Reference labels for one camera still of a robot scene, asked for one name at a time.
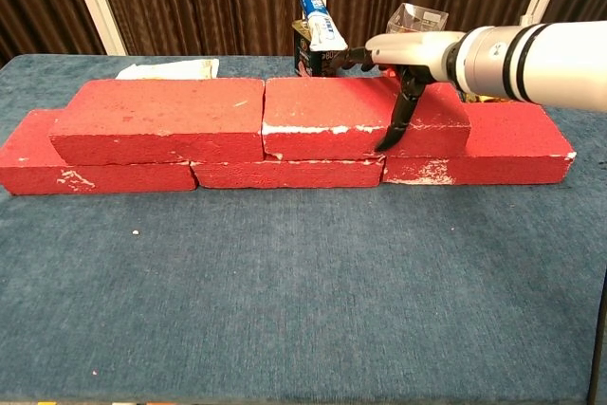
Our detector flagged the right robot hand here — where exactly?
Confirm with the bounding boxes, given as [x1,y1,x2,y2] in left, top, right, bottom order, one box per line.
[331,30,469,153]

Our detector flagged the red brick with chipped edge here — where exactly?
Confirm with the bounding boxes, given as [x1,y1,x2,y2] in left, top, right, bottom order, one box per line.
[260,76,472,160]

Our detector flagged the red foam brick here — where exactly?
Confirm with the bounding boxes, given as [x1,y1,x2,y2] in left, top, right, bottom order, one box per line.
[381,101,579,187]
[0,109,199,196]
[191,156,385,190]
[48,77,266,166]

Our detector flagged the clear plastic box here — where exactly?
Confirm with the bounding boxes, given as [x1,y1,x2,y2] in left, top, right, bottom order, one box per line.
[384,2,450,36]

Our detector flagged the white blue toothpaste tube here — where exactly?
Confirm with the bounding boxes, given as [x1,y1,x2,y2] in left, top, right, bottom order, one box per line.
[298,0,349,52]

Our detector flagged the black tin can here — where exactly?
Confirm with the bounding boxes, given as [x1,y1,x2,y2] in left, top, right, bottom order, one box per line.
[292,19,340,79]

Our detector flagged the crumpled white snack bag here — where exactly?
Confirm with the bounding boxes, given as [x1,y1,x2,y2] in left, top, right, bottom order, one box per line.
[115,58,221,81]

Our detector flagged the blue table cloth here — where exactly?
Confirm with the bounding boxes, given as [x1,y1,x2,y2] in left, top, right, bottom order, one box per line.
[0,54,607,404]

